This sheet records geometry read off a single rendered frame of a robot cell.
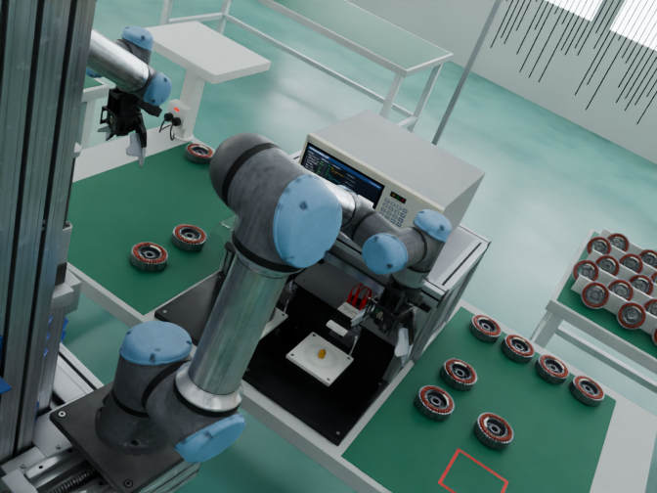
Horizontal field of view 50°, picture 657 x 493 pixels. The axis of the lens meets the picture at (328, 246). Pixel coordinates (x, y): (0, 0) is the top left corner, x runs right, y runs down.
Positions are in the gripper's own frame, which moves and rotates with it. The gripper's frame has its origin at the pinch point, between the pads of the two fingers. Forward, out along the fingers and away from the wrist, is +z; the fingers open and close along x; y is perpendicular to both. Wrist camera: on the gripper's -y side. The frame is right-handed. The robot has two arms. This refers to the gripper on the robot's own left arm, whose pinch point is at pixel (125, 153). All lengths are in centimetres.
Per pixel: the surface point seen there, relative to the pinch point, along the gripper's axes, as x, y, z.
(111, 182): -35, -29, 40
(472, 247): 81, -69, 4
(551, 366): 118, -93, 39
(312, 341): 62, -26, 36
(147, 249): 3.1, -12.4, 36.8
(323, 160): 40, -34, -13
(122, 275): 7.5, 0.3, 38.4
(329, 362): 70, -23, 36
